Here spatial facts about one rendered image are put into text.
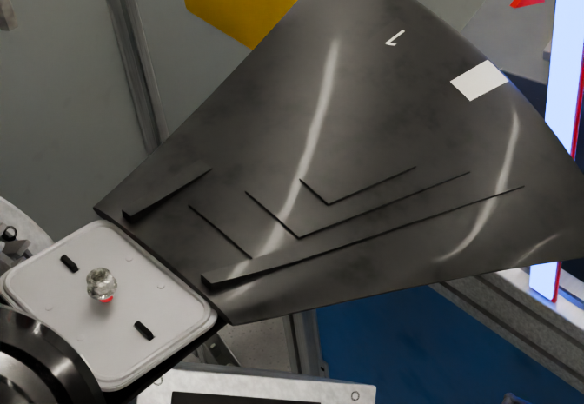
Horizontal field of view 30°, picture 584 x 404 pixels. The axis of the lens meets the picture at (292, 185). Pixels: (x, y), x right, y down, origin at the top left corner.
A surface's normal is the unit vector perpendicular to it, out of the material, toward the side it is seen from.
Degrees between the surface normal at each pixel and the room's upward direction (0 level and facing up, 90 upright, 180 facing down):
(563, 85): 90
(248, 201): 8
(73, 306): 7
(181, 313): 7
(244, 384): 50
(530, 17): 0
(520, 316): 90
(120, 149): 90
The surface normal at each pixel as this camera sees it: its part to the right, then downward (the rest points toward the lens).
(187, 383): 0.46, -0.08
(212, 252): 0.04, -0.72
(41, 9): 0.69, 0.47
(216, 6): -0.72, 0.54
